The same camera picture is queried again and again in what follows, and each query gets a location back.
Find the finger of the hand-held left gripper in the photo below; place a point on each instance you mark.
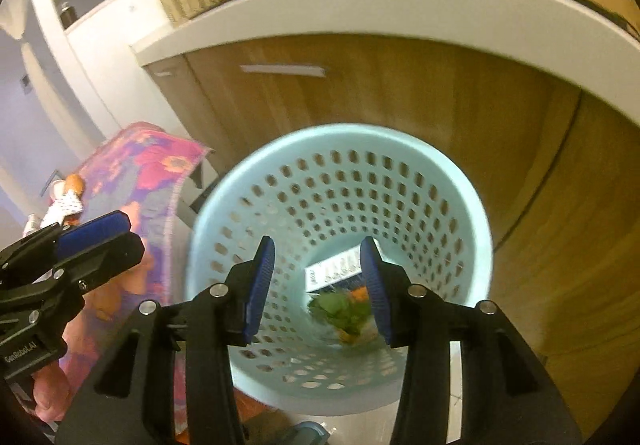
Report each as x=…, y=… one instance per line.
x=110, y=257
x=95, y=231

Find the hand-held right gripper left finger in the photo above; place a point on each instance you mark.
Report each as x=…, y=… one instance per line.
x=260, y=290

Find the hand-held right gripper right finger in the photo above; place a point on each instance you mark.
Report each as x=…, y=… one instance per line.
x=375, y=295

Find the orange peel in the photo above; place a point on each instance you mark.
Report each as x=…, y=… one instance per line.
x=359, y=294

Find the white polka dot carton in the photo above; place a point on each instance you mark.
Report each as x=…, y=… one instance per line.
x=65, y=205

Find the green bok choy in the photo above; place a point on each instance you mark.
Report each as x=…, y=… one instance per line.
x=335, y=307

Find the white blister pack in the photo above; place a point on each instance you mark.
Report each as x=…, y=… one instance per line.
x=330, y=272

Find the clear plastic bottle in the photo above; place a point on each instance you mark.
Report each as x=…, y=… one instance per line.
x=32, y=224

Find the light blue perforated basket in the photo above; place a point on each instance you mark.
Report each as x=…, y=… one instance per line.
x=425, y=205

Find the person's left hand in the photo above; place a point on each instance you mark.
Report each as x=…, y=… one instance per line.
x=51, y=395

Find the floral blanket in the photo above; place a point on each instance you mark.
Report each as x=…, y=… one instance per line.
x=150, y=165

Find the light blue plastic item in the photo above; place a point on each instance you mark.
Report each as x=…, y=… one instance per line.
x=312, y=435

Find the wooden kitchen cabinet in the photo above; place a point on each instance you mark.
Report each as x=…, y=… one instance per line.
x=400, y=90

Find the brown bottle on ledge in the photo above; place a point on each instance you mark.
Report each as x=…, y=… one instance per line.
x=67, y=16

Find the white curtain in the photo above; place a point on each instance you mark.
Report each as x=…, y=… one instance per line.
x=12, y=25

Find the woven utensil basket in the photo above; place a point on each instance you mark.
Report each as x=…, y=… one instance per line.
x=190, y=0

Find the white kitchen countertop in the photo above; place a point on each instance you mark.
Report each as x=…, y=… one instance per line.
x=350, y=0

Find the white wall switch panel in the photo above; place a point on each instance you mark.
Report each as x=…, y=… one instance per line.
x=25, y=83

